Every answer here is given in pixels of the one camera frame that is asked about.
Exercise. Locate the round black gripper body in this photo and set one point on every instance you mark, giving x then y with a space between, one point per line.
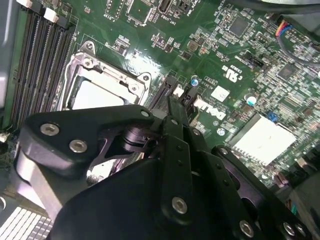
112 212

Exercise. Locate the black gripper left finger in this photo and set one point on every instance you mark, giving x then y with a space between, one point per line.
62 129

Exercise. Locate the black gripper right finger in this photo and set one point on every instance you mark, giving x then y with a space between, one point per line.
250 190

